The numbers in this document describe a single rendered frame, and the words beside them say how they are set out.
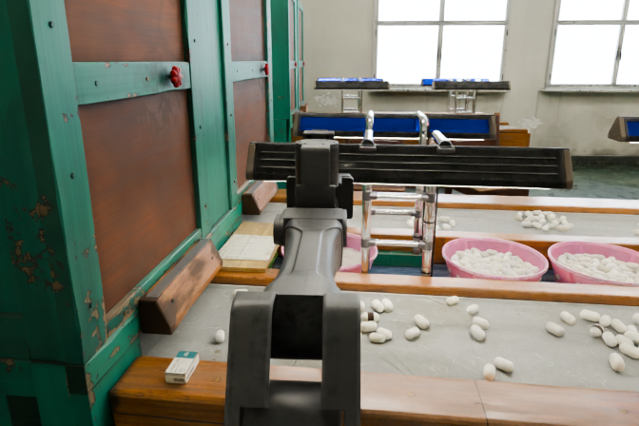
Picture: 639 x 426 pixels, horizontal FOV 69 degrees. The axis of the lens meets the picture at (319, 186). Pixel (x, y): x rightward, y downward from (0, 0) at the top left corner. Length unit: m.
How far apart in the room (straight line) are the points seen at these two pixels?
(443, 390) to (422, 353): 0.13
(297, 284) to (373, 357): 0.57
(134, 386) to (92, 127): 0.42
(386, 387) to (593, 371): 0.39
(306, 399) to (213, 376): 0.51
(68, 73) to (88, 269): 0.28
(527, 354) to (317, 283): 0.69
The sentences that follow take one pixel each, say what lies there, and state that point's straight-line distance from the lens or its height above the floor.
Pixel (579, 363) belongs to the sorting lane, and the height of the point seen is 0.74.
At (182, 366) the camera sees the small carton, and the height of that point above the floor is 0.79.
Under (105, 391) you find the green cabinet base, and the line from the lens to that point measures 0.87.
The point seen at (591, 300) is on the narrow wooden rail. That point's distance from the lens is 1.24.
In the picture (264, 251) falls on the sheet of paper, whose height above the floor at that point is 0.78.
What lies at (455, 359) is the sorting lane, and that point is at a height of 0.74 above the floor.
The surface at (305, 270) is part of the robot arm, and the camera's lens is 0.39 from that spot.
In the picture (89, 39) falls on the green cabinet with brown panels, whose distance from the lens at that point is 0.80.
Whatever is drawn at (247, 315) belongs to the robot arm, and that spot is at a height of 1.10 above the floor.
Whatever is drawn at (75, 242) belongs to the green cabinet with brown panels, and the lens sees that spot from 0.74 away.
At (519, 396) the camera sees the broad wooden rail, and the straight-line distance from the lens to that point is 0.85.
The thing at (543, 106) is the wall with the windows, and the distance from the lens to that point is 6.44.
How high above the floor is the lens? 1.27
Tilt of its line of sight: 15 degrees down
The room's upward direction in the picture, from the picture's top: straight up
